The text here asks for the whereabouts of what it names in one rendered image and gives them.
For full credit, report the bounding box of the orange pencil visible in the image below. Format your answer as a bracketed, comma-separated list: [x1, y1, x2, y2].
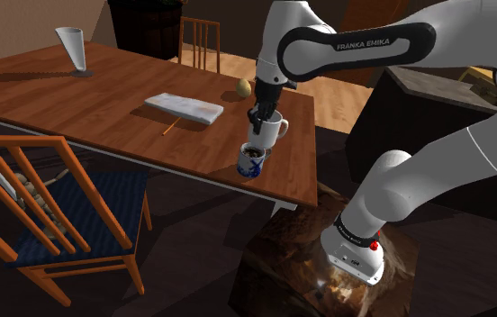
[162, 116, 183, 137]

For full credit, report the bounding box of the wooden chair with blue seat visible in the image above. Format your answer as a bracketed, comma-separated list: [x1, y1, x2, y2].
[0, 134, 153, 308]

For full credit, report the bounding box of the yellow potato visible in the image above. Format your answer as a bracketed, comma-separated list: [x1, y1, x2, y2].
[235, 77, 252, 98]

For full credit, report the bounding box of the patterned robot stand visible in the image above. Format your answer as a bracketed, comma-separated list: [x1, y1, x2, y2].
[228, 182, 420, 317]

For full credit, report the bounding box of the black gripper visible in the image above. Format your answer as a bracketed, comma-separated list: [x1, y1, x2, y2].
[248, 77, 285, 136]

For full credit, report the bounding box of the dark barrel planter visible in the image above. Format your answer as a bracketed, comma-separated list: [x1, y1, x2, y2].
[106, 0, 185, 61]

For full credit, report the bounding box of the wooden slat chair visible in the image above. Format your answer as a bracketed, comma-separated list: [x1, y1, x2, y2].
[177, 15, 221, 75]

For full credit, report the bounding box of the dark cabinet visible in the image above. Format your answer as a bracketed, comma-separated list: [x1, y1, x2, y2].
[346, 64, 497, 230]

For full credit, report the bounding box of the wooden dining table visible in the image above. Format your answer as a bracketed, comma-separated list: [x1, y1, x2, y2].
[0, 41, 319, 217]

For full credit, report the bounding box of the blue and white mug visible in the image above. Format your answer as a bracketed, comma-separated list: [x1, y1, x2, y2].
[236, 141, 267, 179]

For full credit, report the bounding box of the white cone vase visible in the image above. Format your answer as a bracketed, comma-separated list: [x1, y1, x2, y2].
[54, 26, 95, 78]

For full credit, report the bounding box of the wooden jointed figure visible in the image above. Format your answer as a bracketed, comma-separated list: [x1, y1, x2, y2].
[13, 168, 70, 240]

